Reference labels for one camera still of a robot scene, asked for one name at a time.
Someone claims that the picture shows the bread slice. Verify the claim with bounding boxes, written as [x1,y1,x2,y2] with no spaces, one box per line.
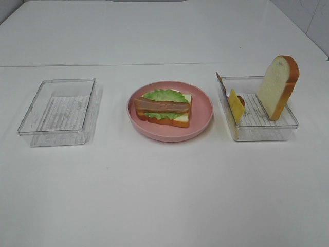
[256,55,299,120]
[135,94,192,128]

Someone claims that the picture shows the green lettuce leaf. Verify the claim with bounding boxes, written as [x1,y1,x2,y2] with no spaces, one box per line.
[142,89,189,120]

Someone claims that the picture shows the bacon strip container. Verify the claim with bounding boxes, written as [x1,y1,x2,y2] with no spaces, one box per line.
[215,71,246,109]
[134,97,190,113]

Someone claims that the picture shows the pink round plate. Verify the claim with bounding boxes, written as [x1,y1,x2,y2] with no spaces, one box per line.
[127,81,213,142]

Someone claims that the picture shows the yellow cheese slice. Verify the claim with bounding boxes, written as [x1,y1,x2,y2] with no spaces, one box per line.
[228,89,245,125]

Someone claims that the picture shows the clear plastic right container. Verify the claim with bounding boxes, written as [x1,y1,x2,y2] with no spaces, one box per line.
[216,74,299,142]

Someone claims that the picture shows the clear plastic container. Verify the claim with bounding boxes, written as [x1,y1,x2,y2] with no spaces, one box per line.
[216,74,299,142]
[17,79,98,147]

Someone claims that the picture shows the clear plastic left container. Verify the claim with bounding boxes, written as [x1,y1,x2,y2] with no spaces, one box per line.
[17,79,98,147]

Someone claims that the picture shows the upright bread slice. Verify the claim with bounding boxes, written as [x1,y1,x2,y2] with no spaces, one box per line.
[256,55,299,120]

